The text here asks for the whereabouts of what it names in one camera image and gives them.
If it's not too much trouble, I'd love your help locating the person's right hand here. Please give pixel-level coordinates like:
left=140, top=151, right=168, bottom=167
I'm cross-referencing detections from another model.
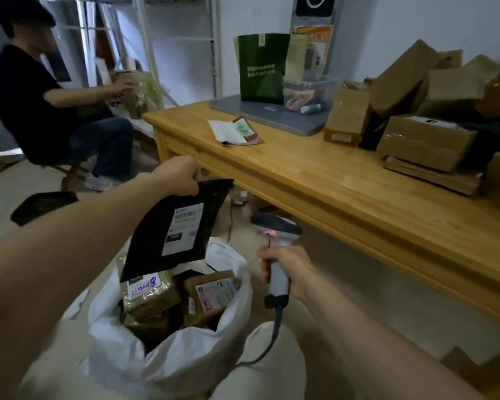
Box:
left=256, top=245, right=318, bottom=303

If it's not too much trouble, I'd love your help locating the grey desk mat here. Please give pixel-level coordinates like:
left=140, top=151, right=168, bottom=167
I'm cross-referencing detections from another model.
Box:
left=209, top=93, right=331, bottom=136

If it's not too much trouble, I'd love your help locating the person's right forearm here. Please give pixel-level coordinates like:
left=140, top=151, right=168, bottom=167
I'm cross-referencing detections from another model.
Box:
left=303, top=271, right=489, bottom=400

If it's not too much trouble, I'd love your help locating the person's left hand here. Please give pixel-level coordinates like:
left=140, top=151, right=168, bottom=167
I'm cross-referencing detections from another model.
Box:
left=152, top=156, right=204, bottom=198

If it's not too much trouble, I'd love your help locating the clear wrapped parcel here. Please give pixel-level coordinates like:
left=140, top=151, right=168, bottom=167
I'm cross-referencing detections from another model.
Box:
left=108, top=71, right=166, bottom=120

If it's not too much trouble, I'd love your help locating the black mailer bag white label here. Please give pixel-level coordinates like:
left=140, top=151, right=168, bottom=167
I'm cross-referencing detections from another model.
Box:
left=120, top=178, right=235, bottom=283

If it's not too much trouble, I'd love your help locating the brown parcel printed label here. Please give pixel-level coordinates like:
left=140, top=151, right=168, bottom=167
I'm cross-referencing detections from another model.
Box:
left=181, top=269, right=243, bottom=329

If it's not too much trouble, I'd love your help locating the wooden table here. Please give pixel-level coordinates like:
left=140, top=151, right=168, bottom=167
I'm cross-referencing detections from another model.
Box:
left=142, top=99, right=500, bottom=330

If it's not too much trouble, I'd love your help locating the white metal shelf rack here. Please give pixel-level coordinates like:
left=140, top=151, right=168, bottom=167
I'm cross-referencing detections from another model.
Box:
left=37, top=0, right=222, bottom=109

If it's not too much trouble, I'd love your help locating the dark scanner cable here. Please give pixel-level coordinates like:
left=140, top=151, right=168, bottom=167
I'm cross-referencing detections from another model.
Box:
left=233, top=306, right=285, bottom=369

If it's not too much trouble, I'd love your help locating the clear plastic storage box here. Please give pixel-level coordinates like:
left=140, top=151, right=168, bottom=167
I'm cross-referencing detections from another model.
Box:
left=282, top=75, right=343, bottom=116

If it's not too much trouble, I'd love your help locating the flat cardboard piece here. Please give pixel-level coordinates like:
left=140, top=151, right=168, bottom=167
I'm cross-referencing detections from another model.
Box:
left=0, top=147, right=24, bottom=178

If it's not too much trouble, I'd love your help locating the person's left forearm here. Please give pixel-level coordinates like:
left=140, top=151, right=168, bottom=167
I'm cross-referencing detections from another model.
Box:
left=0, top=171, right=167, bottom=400

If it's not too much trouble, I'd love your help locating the black wall sign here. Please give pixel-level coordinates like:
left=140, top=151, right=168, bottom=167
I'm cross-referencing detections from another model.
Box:
left=295, top=0, right=336, bottom=18

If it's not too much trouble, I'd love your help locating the black plastic bag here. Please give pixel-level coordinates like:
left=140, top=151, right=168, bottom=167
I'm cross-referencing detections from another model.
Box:
left=10, top=191, right=80, bottom=226

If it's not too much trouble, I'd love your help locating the white woven sack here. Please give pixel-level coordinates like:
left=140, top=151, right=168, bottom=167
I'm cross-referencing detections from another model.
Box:
left=64, top=237, right=255, bottom=400

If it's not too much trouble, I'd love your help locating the green paper bag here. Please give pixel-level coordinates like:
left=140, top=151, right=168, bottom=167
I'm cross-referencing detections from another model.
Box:
left=233, top=33, right=309, bottom=105

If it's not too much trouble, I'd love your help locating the folded paper leaflet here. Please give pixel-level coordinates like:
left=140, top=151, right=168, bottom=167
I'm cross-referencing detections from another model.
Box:
left=207, top=116, right=263, bottom=147

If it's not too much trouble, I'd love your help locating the pile of cardboard boxes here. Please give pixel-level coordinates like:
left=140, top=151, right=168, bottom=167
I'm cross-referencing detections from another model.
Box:
left=323, top=39, right=500, bottom=205

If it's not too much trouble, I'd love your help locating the grey handheld barcode scanner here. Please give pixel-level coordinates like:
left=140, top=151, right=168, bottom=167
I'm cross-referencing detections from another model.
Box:
left=250, top=212, right=303, bottom=309

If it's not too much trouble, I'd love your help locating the taped parcel handwritten label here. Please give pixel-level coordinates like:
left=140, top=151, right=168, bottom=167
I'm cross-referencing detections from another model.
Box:
left=119, top=268, right=182, bottom=325

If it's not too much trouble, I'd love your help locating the wooden stool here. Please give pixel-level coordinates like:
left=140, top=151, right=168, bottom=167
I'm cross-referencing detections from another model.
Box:
left=42, top=160, right=93, bottom=192

